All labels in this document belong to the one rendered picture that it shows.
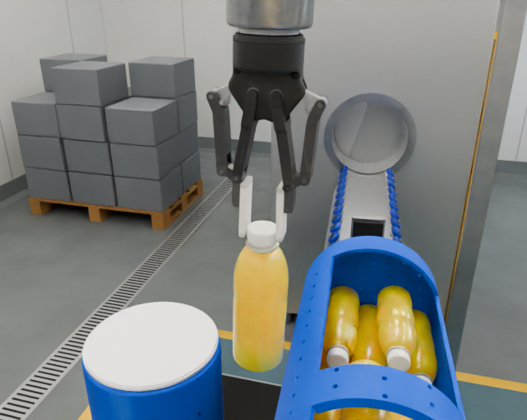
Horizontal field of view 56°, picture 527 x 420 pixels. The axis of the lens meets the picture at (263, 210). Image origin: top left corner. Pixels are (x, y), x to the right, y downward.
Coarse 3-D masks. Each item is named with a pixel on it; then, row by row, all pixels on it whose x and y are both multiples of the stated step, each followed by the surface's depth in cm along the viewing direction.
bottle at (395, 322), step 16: (384, 288) 103; (400, 288) 101; (384, 304) 98; (400, 304) 96; (384, 320) 93; (400, 320) 92; (384, 336) 90; (400, 336) 89; (416, 336) 91; (384, 352) 90
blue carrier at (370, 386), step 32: (320, 256) 107; (352, 256) 107; (384, 256) 105; (416, 256) 103; (320, 288) 93; (416, 288) 107; (320, 320) 83; (320, 352) 75; (448, 352) 85; (288, 384) 75; (320, 384) 68; (352, 384) 66; (384, 384) 65; (416, 384) 67; (448, 384) 85; (288, 416) 68; (416, 416) 63; (448, 416) 65
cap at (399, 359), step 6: (390, 354) 87; (396, 354) 86; (402, 354) 86; (408, 354) 87; (390, 360) 86; (396, 360) 86; (402, 360) 86; (408, 360) 85; (390, 366) 87; (396, 366) 86; (402, 366) 86; (408, 366) 86
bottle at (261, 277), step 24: (240, 264) 61; (264, 264) 60; (240, 288) 62; (264, 288) 61; (240, 312) 63; (264, 312) 62; (240, 336) 65; (264, 336) 64; (240, 360) 67; (264, 360) 66
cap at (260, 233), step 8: (248, 224) 62; (256, 224) 62; (264, 224) 62; (272, 224) 62; (248, 232) 60; (256, 232) 59; (264, 232) 60; (272, 232) 60; (248, 240) 61; (256, 240) 60; (264, 240) 59; (272, 240) 60
